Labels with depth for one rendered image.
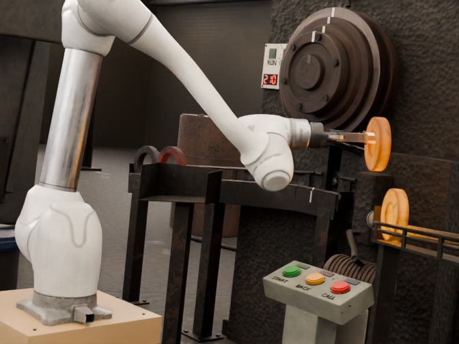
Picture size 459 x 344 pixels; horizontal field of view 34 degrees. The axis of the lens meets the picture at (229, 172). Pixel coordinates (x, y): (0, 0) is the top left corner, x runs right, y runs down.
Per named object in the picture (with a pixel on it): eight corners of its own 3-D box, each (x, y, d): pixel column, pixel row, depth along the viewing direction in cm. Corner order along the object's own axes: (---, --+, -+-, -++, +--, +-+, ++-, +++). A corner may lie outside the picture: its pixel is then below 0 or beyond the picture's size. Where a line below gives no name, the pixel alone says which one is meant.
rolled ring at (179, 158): (181, 146, 326) (187, 147, 328) (156, 146, 340) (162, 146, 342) (179, 188, 326) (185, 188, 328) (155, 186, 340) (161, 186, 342)
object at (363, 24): (284, 136, 284) (298, 11, 280) (382, 149, 249) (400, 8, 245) (272, 135, 280) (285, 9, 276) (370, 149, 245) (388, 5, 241)
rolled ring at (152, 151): (156, 146, 340) (162, 146, 342) (134, 145, 354) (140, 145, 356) (155, 186, 340) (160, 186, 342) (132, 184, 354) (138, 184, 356)
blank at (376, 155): (376, 119, 222) (365, 119, 222) (393, 115, 207) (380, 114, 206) (373, 171, 222) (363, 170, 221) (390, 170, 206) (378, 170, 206)
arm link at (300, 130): (289, 151, 207) (311, 151, 208) (291, 118, 206) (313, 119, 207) (284, 149, 216) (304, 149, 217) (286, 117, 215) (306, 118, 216)
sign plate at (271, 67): (263, 88, 306) (268, 44, 304) (310, 91, 286) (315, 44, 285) (259, 87, 304) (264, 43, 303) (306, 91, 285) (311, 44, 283)
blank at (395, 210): (393, 251, 219) (382, 250, 219) (388, 205, 227) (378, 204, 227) (412, 227, 206) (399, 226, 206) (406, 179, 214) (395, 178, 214)
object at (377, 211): (394, 243, 225) (397, 207, 225) (395, 243, 224) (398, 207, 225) (370, 241, 224) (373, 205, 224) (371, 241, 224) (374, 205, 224)
